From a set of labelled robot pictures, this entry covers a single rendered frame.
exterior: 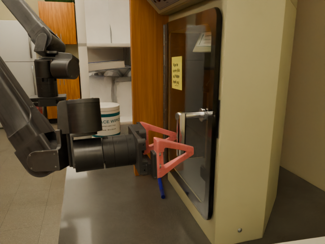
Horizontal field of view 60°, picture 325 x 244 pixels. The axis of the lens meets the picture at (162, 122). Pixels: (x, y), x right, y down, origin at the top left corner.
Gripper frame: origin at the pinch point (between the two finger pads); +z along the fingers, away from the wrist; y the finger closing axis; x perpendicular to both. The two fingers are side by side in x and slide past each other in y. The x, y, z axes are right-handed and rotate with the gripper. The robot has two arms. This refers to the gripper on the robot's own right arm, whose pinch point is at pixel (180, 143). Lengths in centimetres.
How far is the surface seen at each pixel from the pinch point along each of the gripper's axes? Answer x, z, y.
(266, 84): -10.9, 14.5, -5.4
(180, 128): -3.2, -0.2, -0.9
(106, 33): -28, 0, 133
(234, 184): 7.6, 9.0, -5.3
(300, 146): 14, 48, 22
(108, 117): 10, -8, 70
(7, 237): 111, -81, 155
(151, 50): -17.5, 2.6, 31.5
